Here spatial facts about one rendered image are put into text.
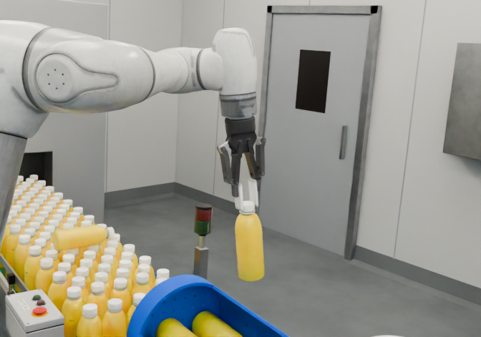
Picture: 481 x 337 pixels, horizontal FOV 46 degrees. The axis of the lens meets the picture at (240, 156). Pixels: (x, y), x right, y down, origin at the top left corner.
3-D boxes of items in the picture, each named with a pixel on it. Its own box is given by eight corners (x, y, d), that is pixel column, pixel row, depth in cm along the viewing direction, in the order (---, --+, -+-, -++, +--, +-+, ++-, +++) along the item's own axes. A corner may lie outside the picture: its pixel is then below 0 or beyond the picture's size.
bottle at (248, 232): (270, 276, 149) (266, 209, 144) (247, 284, 146) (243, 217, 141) (255, 266, 155) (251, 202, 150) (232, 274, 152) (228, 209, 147)
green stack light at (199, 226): (200, 235, 201) (200, 222, 200) (190, 230, 206) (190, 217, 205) (215, 232, 205) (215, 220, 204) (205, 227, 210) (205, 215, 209)
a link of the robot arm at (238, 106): (263, 91, 137) (265, 116, 138) (243, 89, 144) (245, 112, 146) (231, 96, 132) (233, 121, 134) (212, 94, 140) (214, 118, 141)
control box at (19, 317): (26, 361, 146) (25, 325, 144) (6, 328, 161) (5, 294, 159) (64, 351, 151) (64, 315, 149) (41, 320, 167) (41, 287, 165)
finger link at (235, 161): (244, 141, 139) (239, 141, 139) (240, 185, 141) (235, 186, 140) (236, 139, 143) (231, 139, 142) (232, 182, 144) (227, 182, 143)
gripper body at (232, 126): (232, 120, 134) (235, 158, 137) (262, 114, 139) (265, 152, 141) (217, 117, 141) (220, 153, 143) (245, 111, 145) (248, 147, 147)
